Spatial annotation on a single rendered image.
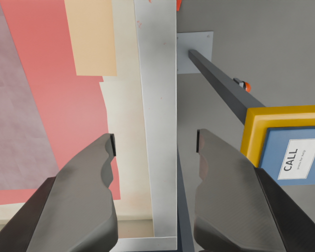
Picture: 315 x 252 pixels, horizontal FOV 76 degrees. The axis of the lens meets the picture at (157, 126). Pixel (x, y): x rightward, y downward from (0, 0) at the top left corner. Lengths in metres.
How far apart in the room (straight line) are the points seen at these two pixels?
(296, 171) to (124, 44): 0.29
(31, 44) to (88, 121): 0.11
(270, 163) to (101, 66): 0.26
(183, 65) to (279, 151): 0.97
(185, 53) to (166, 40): 1.01
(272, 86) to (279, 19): 0.37
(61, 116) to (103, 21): 0.13
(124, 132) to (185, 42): 0.97
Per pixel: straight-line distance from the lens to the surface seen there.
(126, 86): 0.26
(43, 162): 0.35
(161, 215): 0.34
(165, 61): 0.21
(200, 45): 1.22
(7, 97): 0.32
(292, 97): 1.53
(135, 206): 0.38
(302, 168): 0.36
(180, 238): 0.60
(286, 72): 1.45
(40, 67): 0.28
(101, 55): 0.25
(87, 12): 0.25
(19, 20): 0.28
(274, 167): 0.34
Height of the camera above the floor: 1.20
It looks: 62 degrees down
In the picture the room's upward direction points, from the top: 180 degrees clockwise
